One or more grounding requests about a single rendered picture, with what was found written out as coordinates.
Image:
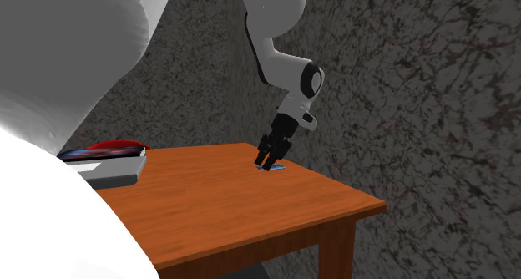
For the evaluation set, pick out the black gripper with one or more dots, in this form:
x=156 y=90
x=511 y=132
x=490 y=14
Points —
x=284 y=126

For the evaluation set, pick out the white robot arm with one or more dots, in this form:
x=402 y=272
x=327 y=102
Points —
x=49 y=58

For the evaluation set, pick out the blue flat card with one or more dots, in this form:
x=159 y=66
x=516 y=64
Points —
x=280 y=167

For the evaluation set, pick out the brown wooden table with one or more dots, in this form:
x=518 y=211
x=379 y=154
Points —
x=224 y=196

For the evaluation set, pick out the red bowl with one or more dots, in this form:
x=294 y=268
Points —
x=118 y=144

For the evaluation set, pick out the dark blue book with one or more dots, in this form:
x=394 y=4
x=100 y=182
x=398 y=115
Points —
x=101 y=152

